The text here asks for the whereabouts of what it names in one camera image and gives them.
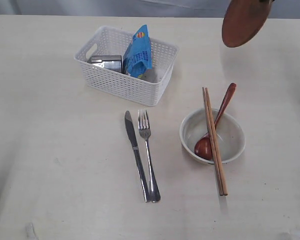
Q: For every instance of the silver fork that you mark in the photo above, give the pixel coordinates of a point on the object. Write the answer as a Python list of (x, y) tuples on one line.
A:
[(144, 130)]

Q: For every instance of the silver table knife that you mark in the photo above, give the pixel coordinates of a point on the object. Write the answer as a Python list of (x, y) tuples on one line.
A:
[(134, 144)]

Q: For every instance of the brown wooden spoon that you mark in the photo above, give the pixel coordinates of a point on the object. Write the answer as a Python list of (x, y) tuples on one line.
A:
[(203, 147)]

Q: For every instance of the brown wooden chopstick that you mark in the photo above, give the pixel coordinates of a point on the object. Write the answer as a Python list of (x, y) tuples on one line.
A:
[(210, 123), (216, 143)]

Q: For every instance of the white ceramic bowl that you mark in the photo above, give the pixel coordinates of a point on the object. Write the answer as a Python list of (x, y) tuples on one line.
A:
[(230, 136)]

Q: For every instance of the brown wooden plate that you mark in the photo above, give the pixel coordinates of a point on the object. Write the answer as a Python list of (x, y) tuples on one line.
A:
[(243, 20)]

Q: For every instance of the white perforated plastic basket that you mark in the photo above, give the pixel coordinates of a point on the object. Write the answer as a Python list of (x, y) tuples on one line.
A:
[(113, 41)]

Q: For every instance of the blue snack bag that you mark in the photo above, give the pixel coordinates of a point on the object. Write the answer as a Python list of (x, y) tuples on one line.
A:
[(137, 59)]

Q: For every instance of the steel cup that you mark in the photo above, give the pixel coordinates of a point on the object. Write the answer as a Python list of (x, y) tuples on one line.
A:
[(110, 62)]

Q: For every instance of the grey curtain backdrop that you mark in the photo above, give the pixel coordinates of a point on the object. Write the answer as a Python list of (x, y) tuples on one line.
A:
[(117, 8)]

